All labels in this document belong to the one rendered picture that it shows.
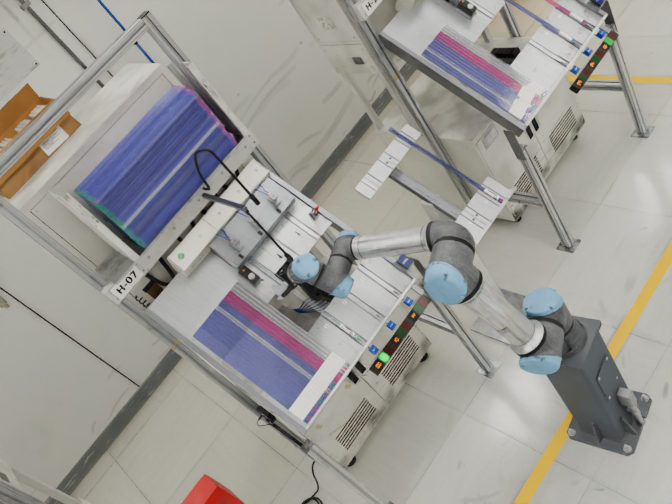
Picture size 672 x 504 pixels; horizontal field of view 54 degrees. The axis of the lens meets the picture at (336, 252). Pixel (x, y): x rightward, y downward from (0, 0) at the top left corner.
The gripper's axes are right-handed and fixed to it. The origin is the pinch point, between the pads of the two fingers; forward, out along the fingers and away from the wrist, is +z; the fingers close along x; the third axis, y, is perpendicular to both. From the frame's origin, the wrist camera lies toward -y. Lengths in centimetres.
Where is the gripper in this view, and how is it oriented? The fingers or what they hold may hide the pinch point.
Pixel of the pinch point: (292, 283)
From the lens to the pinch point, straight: 231.4
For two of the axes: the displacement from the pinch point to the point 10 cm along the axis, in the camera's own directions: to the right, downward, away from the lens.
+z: -2.3, 1.6, 9.6
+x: -5.9, 7.6, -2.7
